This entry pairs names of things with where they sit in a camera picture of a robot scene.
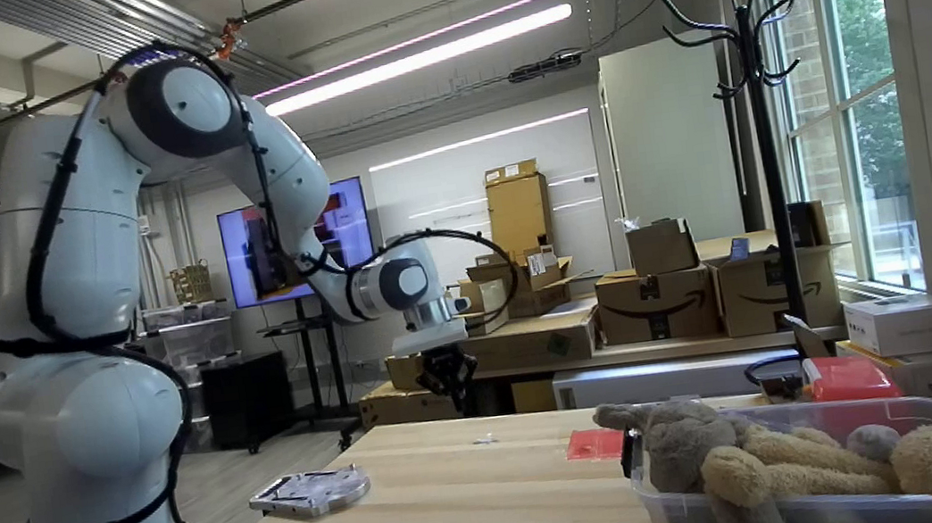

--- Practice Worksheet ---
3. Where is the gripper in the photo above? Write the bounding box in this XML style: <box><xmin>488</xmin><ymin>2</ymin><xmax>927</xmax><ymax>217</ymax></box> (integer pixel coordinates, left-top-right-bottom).
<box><xmin>413</xmin><ymin>343</ymin><xmax>485</xmax><ymax>419</ymax></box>

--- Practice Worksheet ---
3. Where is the red flat packet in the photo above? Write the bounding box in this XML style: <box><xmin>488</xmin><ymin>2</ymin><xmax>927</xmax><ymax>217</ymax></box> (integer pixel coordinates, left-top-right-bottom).
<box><xmin>563</xmin><ymin>423</ymin><xmax>628</xmax><ymax>466</ymax></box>

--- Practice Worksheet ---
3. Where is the grey round metal plate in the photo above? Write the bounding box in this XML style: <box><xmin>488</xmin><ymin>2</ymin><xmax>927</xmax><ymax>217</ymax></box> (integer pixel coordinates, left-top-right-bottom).
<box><xmin>245</xmin><ymin>461</ymin><xmax>374</xmax><ymax>523</ymax></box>

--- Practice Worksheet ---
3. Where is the monitor on rolling stand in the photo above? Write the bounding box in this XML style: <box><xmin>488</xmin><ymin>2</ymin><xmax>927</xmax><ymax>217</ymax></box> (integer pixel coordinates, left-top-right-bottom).
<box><xmin>213</xmin><ymin>175</ymin><xmax>401</xmax><ymax>461</ymax></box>

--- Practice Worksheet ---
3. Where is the black cabinet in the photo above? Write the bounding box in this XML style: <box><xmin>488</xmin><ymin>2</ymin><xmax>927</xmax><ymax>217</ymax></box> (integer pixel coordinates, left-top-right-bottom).
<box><xmin>197</xmin><ymin>349</ymin><xmax>302</xmax><ymax>460</ymax></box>

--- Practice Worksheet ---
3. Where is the heap of cardboard boxes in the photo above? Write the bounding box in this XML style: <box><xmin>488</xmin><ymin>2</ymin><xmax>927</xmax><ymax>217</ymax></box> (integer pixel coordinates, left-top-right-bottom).
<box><xmin>329</xmin><ymin>120</ymin><xmax>853</xmax><ymax>435</ymax></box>

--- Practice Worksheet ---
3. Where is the grey plush toy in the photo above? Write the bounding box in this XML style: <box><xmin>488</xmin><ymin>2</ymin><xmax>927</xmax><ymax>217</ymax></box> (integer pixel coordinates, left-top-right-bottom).
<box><xmin>591</xmin><ymin>386</ymin><xmax>767</xmax><ymax>523</ymax></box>

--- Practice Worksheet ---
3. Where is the stack of clear storage bins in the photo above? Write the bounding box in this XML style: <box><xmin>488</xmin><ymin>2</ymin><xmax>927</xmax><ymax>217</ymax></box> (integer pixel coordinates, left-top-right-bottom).
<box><xmin>134</xmin><ymin>297</ymin><xmax>251</xmax><ymax>458</ymax></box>

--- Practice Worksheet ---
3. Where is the wicker basket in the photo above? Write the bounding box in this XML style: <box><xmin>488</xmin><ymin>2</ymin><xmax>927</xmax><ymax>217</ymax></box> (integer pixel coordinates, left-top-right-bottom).
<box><xmin>167</xmin><ymin>259</ymin><xmax>216</xmax><ymax>308</ymax></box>

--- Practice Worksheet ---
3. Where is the ceiling light strip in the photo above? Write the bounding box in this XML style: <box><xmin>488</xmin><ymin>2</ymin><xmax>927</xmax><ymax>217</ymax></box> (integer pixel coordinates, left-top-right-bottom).
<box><xmin>245</xmin><ymin>0</ymin><xmax>583</xmax><ymax>120</ymax></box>

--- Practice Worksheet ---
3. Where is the white partition board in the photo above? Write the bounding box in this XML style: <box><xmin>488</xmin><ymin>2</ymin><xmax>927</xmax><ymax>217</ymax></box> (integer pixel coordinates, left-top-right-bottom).
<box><xmin>594</xmin><ymin>29</ymin><xmax>749</xmax><ymax>253</ymax></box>

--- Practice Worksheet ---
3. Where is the beige plush toy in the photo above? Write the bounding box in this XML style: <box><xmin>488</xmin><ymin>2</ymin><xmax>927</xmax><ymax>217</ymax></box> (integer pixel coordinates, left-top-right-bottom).
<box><xmin>695</xmin><ymin>405</ymin><xmax>932</xmax><ymax>523</ymax></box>

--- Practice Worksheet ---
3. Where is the black coat rack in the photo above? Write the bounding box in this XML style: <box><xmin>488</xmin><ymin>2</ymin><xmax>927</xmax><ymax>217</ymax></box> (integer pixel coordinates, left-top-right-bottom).
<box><xmin>659</xmin><ymin>0</ymin><xmax>886</xmax><ymax>341</ymax></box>

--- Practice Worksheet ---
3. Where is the clear plastic storage bin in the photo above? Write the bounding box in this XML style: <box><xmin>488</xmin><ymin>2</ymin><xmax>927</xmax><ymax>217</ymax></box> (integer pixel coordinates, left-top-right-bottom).
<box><xmin>620</xmin><ymin>383</ymin><xmax>932</xmax><ymax>523</ymax></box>

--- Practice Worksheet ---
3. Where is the red lidded box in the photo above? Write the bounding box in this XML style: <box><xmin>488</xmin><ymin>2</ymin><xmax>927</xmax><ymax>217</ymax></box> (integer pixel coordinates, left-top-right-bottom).
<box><xmin>801</xmin><ymin>346</ymin><xmax>904</xmax><ymax>410</ymax></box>

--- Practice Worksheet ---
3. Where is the white cardboard box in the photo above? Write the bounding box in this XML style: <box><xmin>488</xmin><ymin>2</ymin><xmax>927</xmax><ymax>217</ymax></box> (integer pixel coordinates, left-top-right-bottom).
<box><xmin>842</xmin><ymin>290</ymin><xmax>932</xmax><ymax>364</ymax></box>

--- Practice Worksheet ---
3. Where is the window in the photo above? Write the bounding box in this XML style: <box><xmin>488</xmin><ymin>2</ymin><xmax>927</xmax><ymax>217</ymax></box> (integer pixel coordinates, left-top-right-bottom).
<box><xmin>759</xmin><ymin>0</ymin><xmax>927</xmax><ymax>310</ymax></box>

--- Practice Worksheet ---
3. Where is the black cable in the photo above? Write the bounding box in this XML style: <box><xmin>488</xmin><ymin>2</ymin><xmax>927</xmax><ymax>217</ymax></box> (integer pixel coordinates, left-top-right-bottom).
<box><xmin>742</xmin><ymin>352</ymin><xmax>808</xmax><ymax>394</ymax></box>

